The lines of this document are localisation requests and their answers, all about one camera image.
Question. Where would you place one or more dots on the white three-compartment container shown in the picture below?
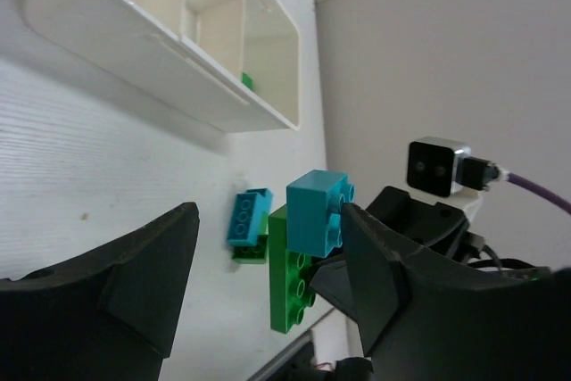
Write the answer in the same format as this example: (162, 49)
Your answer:
(189, 54)

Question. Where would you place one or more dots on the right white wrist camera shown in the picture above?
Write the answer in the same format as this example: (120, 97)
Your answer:
(433, 165)

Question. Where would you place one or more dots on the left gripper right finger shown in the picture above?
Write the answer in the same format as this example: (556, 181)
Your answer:
(424, 317)

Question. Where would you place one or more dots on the teal square lego brick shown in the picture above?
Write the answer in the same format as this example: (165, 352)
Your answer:
(314, 204)

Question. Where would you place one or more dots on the small green lego brick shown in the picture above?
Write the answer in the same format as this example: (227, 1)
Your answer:
(257, 254)

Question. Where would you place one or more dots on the green long lego brick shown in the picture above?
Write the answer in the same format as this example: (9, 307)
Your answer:
(289, 277)

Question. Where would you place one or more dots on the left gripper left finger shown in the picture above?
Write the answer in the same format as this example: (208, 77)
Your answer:
(108, 314)

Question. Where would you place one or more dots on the teal long lego brick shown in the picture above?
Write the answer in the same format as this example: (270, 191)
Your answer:
(250, 210)

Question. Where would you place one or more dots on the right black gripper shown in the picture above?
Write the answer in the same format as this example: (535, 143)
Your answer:
(440, 227)

